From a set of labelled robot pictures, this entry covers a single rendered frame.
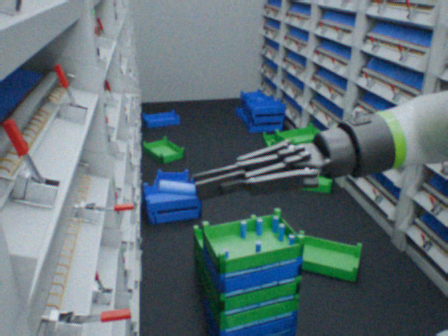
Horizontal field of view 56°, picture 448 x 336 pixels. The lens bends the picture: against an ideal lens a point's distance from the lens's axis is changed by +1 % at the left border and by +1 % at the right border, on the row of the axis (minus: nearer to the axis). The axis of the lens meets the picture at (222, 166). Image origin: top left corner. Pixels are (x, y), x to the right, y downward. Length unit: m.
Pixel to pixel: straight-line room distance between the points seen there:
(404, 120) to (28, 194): 0.51
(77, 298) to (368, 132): 0.47
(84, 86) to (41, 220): 0.48
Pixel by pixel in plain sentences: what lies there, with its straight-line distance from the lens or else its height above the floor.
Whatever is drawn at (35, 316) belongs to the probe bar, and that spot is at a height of 0.92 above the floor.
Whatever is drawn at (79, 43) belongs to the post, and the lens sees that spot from 0.88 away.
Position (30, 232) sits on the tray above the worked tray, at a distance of 0.43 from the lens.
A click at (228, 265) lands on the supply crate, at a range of 1.38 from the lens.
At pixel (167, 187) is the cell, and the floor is 1.00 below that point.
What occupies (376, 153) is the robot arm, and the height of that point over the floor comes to 1.05.
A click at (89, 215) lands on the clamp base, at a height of 0.89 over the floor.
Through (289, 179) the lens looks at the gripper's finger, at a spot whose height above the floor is 1.02.
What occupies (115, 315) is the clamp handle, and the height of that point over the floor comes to 0.90.
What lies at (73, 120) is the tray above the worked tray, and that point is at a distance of 0.71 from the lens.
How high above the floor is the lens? 1.29
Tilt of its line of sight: 25 degrees down
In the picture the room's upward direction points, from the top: straight up
